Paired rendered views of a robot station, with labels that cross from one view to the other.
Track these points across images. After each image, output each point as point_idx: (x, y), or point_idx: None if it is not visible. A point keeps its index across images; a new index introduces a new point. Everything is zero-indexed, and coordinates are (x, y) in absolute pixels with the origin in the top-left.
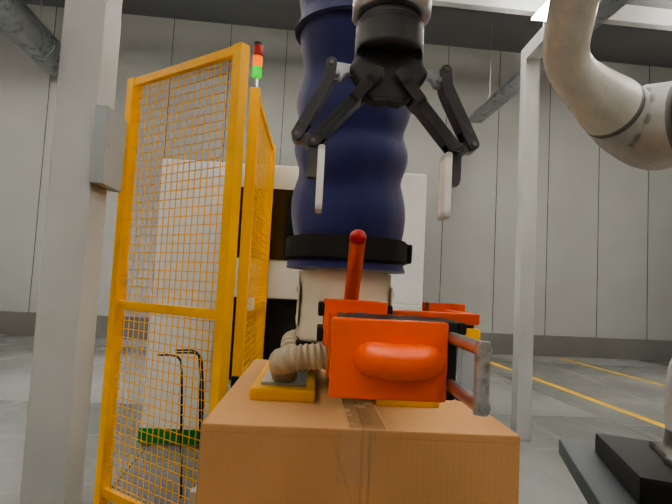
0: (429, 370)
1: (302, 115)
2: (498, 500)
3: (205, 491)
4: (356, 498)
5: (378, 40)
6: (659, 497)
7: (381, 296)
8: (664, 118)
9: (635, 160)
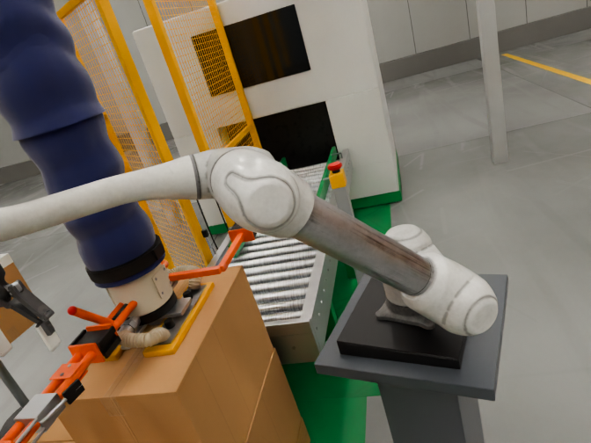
0: None
1: None
2: (178, 415)
3: (64, 423)
4: (120, 419)
5: None
6: (348, 350)
7: (144, 286)
8: (213, 193)
9: None
